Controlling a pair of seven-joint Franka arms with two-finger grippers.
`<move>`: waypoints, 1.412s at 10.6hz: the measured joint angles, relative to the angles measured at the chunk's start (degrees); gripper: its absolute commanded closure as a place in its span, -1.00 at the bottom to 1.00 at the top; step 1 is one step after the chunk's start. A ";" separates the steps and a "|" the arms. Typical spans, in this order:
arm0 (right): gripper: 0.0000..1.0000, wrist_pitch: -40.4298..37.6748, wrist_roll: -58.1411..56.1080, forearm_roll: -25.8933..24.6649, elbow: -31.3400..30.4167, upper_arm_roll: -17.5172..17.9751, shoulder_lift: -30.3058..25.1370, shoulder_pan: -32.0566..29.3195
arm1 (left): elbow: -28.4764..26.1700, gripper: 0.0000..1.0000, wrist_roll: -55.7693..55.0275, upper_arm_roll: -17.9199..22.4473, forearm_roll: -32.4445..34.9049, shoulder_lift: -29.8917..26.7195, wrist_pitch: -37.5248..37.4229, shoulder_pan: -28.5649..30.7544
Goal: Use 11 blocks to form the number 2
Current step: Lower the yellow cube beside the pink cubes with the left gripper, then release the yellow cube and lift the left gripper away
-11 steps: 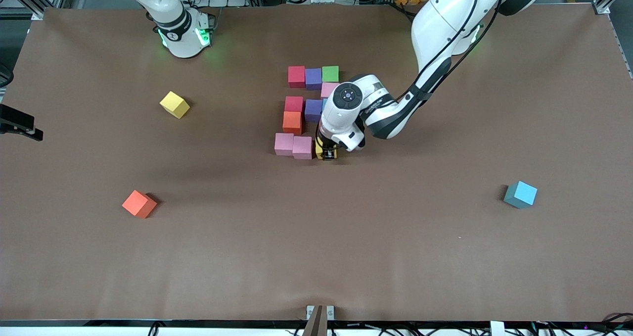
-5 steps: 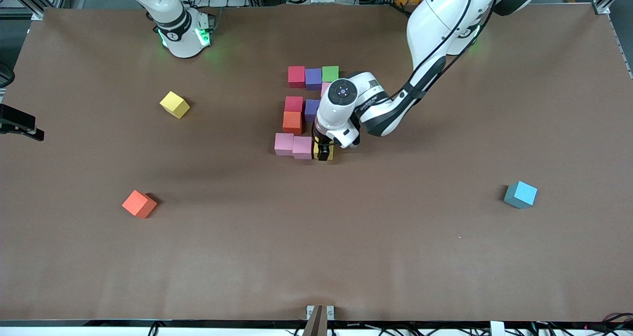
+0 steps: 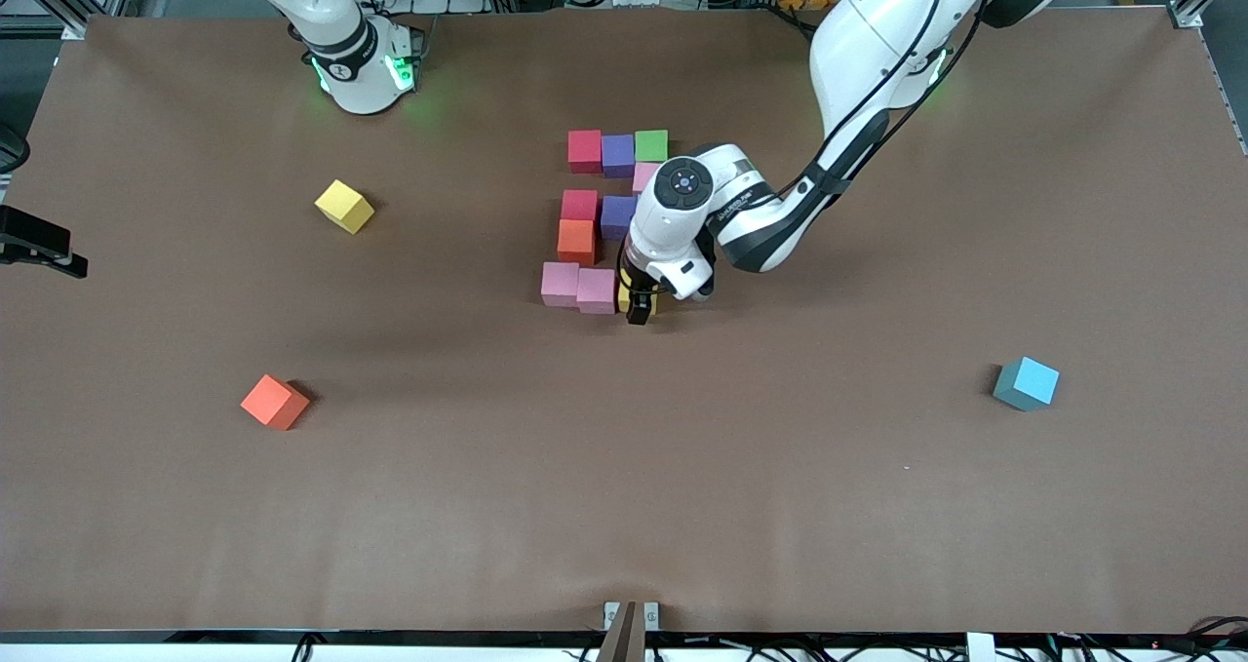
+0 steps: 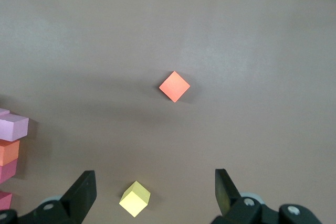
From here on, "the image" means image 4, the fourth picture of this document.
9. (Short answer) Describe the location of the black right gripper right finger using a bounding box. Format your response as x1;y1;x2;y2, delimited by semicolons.
211;168;320;224

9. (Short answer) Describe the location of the orange foam cube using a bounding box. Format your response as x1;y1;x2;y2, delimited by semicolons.
159;70;191;103
0;139;20;167

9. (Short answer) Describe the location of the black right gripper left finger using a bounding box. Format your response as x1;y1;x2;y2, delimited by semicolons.
0;170;97;224

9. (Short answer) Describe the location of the red foam cube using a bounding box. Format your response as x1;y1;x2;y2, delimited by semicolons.
0;158;18;184
0;191;13;210

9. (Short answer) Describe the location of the yellow foam cube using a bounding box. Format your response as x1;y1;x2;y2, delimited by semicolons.
119;180;152;218

